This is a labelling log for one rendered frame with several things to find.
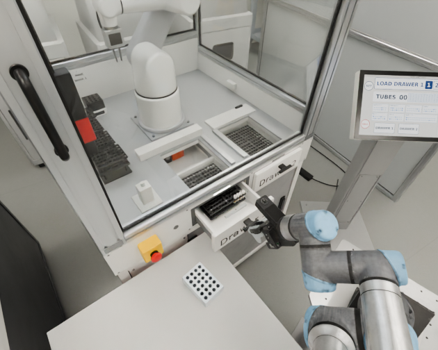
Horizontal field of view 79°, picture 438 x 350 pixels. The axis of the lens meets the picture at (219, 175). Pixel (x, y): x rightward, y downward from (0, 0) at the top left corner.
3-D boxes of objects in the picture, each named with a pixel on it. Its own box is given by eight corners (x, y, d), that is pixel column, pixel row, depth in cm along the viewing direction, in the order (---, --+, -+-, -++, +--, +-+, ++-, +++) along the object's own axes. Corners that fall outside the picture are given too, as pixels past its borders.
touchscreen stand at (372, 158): (377, 263, 184) (487, 153, 110) (311, 260, 184) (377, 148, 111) (354, 205, 218) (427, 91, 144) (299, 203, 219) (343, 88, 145)
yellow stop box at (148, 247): (165, 253, 96) (162, 243, 91) (147, 265, 93) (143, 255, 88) (158, 243, 99) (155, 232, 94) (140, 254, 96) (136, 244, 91)
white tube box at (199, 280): (223, 289, 95) (223, 285, 93) (206, 307, 91) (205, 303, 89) (199, 266, 101) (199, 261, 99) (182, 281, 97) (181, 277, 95)
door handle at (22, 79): (77, 164, 54) (30, 73, 40) (64, 170, 53) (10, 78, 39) (69, 151, 56) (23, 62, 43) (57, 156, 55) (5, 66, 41)
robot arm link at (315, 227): (317, 244, 61) (313, 207, 63) (288, 244, 71) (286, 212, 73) (343, 243, 64) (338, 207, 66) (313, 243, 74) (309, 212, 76)
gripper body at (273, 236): (267, 249, 87) (289, 250, 76) (254, 226, 87) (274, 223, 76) (283, 237, 90) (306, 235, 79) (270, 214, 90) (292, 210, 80)
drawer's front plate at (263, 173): (297, 165, 132) (302, 148, 124) (254, 192, 119) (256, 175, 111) (295, 163, 133) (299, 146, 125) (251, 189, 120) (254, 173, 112)
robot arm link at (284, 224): (282, 221, 72) (302, 207, 76) (273, 223, 77) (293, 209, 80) (296, 246, 72) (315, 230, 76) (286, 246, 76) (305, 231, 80)
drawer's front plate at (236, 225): (270, 214, 111) (274, 197, 103) (214, 253, 99) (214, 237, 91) (267, 211, 112) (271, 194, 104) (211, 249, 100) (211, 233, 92)
